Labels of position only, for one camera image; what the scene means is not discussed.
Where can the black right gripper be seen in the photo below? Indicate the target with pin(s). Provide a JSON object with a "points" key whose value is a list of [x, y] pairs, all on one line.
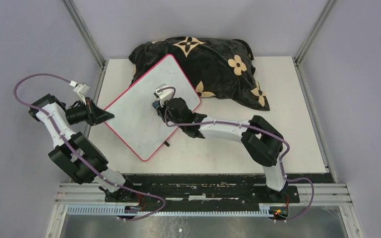
{"points": [[165, 101]]}

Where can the white cable duct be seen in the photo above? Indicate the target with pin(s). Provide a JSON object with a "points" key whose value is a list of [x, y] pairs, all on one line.
{"points": [[119, 210]]}

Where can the black floral pillow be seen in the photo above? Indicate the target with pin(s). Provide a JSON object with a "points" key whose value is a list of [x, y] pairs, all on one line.
{"points": [[215, 67]]}

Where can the pink framed whiteboard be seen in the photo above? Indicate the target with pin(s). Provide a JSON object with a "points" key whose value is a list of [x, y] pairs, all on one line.
{"points": [[136, 122]]}

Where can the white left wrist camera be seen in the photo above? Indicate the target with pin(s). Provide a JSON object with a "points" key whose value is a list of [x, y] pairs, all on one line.
{"points": [[81, 89]]}

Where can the blue black eraser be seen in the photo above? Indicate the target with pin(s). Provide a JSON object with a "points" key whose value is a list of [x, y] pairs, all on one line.
{"points": [[156, 106]]}

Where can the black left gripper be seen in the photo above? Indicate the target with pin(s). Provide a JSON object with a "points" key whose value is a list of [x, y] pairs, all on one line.
{"points": [[95, 115]]}

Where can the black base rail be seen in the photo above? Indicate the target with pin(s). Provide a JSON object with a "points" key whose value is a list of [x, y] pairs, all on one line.
{"points": [[202, 193]]}

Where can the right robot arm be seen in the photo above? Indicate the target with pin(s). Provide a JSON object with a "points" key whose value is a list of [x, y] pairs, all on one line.
{"points": [[261, 140]]}

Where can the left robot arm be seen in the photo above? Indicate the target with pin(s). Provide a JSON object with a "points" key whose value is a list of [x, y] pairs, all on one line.
{"points": [[75, 154]]}

